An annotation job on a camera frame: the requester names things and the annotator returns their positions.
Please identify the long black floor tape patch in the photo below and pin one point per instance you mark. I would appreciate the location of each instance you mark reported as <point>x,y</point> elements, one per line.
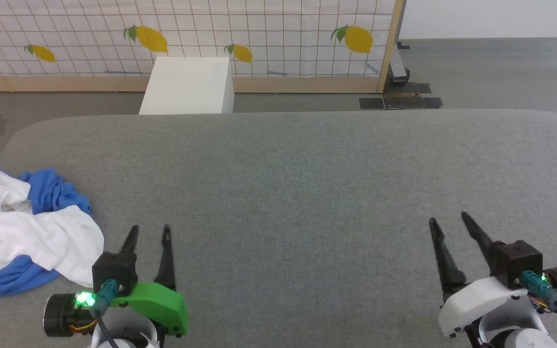
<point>414,102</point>

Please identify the small black floor tape patch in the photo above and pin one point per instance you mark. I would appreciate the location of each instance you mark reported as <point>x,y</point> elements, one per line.
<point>371,103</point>

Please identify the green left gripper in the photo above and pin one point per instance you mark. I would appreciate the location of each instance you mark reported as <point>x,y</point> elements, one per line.
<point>162,302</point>

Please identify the medium black floor tape patch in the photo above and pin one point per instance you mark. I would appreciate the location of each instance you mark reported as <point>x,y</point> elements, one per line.
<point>406,88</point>

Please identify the grey black partition foot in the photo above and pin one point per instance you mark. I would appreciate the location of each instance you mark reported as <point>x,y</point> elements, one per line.
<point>398,72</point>

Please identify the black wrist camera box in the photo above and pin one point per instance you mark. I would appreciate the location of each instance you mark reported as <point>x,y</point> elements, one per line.
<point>518,261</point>
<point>114,268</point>

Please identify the white and blue raglan shirt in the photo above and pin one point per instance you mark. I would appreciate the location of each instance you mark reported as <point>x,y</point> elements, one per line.
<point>41,237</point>

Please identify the grey upholstered work surface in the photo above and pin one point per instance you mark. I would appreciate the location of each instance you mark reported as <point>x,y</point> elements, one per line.
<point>307,193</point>

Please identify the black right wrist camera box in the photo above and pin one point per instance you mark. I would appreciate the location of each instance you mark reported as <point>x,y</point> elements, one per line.
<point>518,261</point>

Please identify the lemon print grid curtain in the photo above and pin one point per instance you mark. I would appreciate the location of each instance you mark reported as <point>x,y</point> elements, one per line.
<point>90,19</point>

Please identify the white rectangular box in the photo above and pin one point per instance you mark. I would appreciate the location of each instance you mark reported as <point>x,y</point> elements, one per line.
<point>186,87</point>

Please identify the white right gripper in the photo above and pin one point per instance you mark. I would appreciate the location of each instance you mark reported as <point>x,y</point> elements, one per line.
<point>476,299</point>

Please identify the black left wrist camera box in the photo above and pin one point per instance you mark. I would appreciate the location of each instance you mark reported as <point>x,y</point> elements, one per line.
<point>114,268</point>

